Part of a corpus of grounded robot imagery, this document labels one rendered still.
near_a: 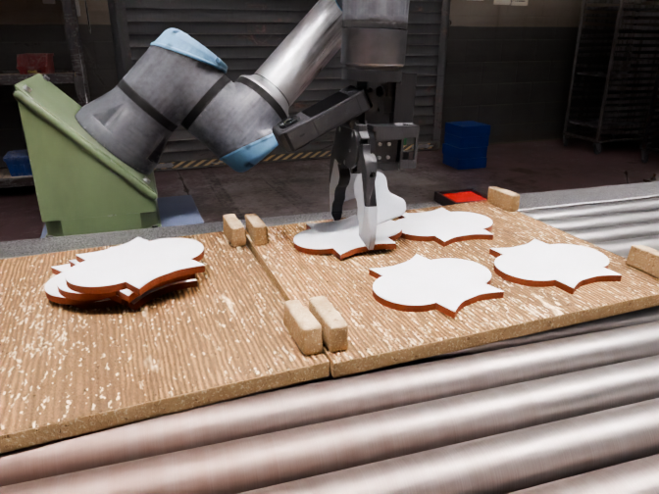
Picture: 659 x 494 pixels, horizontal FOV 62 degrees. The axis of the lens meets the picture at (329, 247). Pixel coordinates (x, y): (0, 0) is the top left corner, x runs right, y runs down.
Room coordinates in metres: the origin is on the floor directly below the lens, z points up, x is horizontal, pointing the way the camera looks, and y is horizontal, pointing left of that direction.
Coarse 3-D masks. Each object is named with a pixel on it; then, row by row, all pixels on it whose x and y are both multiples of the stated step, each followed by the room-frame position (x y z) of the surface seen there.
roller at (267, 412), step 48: (576, 336) 0.45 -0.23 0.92; (624, 336) 0.45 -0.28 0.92; (336, 384) 0.37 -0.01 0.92; (384, 384) 0.38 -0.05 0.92; (432, 384) 0.38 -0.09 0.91; (480, 384) 0.39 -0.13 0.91; (96, 432) 0.32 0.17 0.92; (144, 432) 0.32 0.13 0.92; (192, 432) 0.33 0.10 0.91; (240, 432) 0.33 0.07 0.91; (0, 480) 0.29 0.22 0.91
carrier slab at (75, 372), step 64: (64, 256) 0.61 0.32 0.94; (0, 320) 0.45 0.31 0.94; (64, 320) 0.45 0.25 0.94; (128, 320) 0.45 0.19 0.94; (192, 320) 0.45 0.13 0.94; (256, 320) 0.45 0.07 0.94; (0, 384) 0.35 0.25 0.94; (64, 384) 0.35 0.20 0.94; (128, 384) 0.35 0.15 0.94; (192, 384) 0.35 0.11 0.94; (256, 384) 0.36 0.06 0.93; (0, 448) 0.29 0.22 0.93
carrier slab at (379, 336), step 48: (288, 240) 0.66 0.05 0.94; (480, 240) 0.66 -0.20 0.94; (528, 240) 0.66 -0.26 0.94; (576, 240) 0.66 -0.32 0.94; (288, 288) 0.52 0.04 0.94; (336, 288) 0.52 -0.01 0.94; (528, 288) 0.52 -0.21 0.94; (624, 288) 0.52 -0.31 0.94; (384, 336) 0.42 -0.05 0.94; (432, 336) 0.42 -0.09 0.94; (480, 336) 0.43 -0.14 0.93
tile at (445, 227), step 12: (408, 216) 0.74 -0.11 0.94; (420, 216) 0.74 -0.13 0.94; (432, 216) 0.74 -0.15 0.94; (444, 216) 0.74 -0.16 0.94; (456, 216) 0.74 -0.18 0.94; (468, 216) 0.74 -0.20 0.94; (480, 216) 0.74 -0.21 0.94; (408, 228) 0.69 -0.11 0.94; (420, 228) 0.69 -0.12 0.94; (432, 228) 0.69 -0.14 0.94; (444, 228) 0.69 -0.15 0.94; (456, 228) 0.69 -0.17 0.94; (468, 228) 0.69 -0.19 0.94; (480, 228) 0.69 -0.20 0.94; (420, 240) 0.66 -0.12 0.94; (432, 240) 0.66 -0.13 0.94; (444, 240) 0.64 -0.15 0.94; (456, 240) 0.66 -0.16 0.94
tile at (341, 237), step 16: (320, 224) 0.70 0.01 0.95; (336, 224) 0.69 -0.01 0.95; (352, 224) 0.69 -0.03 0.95; (384, 224) 0.68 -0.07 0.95; (400, 224) 0.68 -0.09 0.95; (304, 240) 0.64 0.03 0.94; (320, 240) 0.64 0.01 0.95; (336, 240) 0.64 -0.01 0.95; (352, 240) 0.63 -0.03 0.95; (384, 240) 0.63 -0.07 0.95; (336, 256) 0.60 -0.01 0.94
